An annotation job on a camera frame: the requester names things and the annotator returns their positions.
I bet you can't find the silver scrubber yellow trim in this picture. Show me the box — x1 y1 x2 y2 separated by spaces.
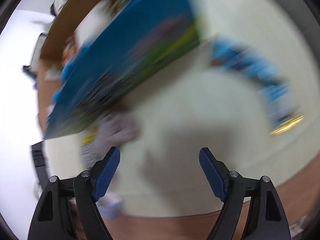
80 126 98 170

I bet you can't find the purple fuzzy cloth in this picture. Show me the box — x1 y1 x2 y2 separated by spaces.
93 111 139 154

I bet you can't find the small white blue packet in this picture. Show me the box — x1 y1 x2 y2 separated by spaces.
97 192 123 220

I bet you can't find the striped cream table mat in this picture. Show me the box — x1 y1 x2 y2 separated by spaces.
44 0 319 217

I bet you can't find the light blue Nestle sachet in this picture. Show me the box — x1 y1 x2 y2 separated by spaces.
209 36 304 136

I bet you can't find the open cardboard box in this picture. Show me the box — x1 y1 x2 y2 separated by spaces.
37 0 200 139

